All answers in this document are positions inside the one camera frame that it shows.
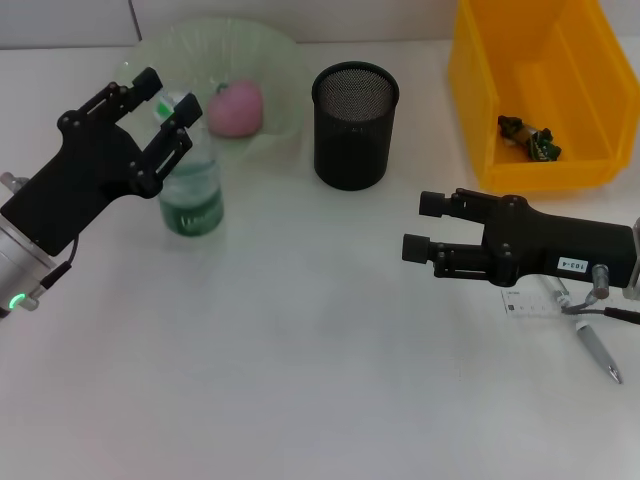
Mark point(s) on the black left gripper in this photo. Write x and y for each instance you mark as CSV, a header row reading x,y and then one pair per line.
x,y
85,175

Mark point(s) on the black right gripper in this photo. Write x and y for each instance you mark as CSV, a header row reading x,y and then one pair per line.
x,y
550,245

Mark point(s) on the pink toy peach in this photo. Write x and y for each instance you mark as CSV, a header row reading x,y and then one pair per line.
x,y
235,110

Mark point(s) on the clear green-label water bottle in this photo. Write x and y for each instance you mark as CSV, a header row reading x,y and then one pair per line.
x,y
195,205

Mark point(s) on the transparent plastic ruler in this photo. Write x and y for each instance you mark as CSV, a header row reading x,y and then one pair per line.
x,y
525,305

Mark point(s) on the green plastic wrapper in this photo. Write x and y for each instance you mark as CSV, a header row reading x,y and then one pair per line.
x,y
530,137

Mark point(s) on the clear grey ballpoint pen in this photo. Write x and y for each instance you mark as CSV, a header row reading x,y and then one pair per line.
x,y
595,345

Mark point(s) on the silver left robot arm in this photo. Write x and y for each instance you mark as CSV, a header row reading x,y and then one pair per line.
x,y
15,265

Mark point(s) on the pale green fruit plate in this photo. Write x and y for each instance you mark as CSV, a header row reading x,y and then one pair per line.
x,y
265,65

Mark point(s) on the black mesh pen holder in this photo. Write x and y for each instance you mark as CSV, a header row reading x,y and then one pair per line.
x,y
350,145

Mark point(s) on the yellow plastic bin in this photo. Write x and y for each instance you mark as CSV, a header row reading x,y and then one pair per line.
x,y
545,75

